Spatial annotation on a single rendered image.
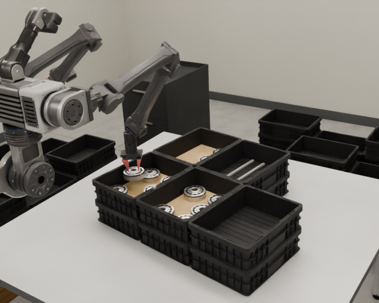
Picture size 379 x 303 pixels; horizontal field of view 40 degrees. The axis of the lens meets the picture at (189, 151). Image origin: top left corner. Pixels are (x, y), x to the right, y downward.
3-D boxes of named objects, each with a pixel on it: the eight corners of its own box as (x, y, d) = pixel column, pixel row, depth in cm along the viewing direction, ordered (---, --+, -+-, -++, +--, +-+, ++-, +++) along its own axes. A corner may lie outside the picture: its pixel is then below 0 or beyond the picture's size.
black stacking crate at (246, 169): (245, 206, 237) (245, 184, 232) (195, 187, 255) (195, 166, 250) (290, 174, 263) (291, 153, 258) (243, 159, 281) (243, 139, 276)
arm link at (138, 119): (157, 51, 215) (176, 67, 212) (165, 48, 219) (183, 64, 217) (121, 124, 240) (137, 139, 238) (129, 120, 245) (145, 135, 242)
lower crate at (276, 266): (248, 300, 196) (248, 275, 191) (188, 269, 214) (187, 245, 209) (302, 250, 223) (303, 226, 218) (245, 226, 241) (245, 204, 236)
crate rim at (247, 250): (248, 255, 187) (248, 250, 186) (186, 228, 206) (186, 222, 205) (304, 209, 214) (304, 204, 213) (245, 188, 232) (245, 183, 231)
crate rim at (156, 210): (186, 227, 206) (185, 222, 205) (134, 204, 224) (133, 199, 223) (245, 188, 232) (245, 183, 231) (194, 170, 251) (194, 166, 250)
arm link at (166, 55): (169, 33, 210) (186, 48, 208) (163, 55, 222) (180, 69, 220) (86, 88, 188) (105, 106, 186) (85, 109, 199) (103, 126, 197)
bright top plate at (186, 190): (195, 199, 236) (194, 198, 235) (179, 192, 242) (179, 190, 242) (209, 190, 242) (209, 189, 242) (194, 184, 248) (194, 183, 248)
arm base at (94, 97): (73, 118, 186) (68, 86, 181) (89, 111, 192) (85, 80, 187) (91, 122, 182) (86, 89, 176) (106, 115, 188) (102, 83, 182)
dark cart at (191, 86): (171, 192, 416) (163, 85, 378) (128, 179, 440) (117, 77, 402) (211, 162, 462) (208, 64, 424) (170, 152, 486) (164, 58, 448)
